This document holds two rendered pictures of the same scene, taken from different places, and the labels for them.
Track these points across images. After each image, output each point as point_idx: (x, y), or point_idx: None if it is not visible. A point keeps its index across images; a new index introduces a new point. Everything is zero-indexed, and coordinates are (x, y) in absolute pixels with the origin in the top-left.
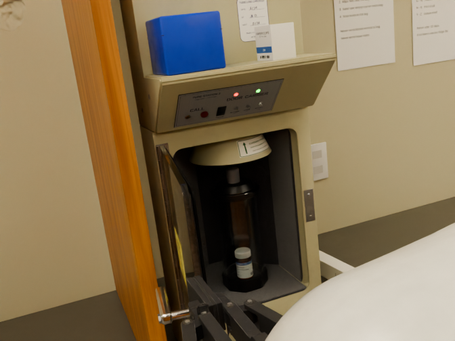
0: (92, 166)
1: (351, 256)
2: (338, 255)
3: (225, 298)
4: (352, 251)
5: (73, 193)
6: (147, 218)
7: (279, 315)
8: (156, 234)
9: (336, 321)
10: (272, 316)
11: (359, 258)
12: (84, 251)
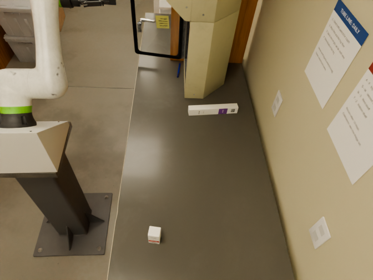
0: (258, 12)
1: (222, 126)
2: (227, 123)
3: (106, 1)
4: (228, 129)
5: (254, 17)
6: (255, 49)
7: (92, 1)
8: (253, 58)
9: None
10: (93, 1)
11: (219, 127)
12: (248, 40)
